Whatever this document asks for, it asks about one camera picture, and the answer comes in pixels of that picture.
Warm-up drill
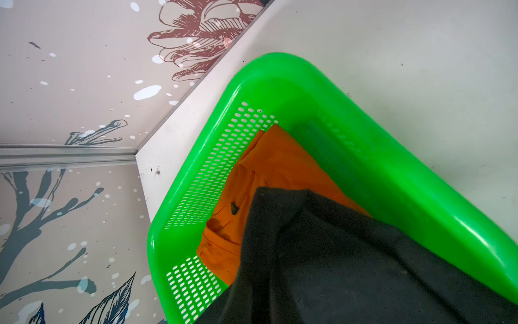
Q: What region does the green plastic basket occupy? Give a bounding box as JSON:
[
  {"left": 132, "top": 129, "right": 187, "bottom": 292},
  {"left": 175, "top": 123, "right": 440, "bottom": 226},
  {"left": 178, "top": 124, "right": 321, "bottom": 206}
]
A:
[{"left": 147, "top": 53, "right": 517, "bottom": 323}]

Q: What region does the orange t-shirt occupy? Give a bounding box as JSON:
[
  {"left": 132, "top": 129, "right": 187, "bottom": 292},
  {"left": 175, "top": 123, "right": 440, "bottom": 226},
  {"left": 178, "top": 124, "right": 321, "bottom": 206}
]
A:
[{"left": 197, "top": 125, "right": 366, "bottom": 286}]

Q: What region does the black t-shirt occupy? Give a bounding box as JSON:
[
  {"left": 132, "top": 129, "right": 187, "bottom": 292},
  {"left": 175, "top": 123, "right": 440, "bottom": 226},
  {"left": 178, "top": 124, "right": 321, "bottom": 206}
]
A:
[{"left": 198, "top": 188, "right": 517, "bottom": 323}]

